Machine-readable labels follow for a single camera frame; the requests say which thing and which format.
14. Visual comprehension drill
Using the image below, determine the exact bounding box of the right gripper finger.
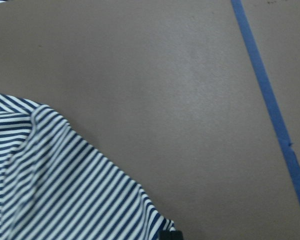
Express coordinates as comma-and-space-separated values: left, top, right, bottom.
158, 230, 183, 240

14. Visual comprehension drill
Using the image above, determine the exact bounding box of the navy white striped polo shirt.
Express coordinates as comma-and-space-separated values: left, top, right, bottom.
0, 93, 175, 240

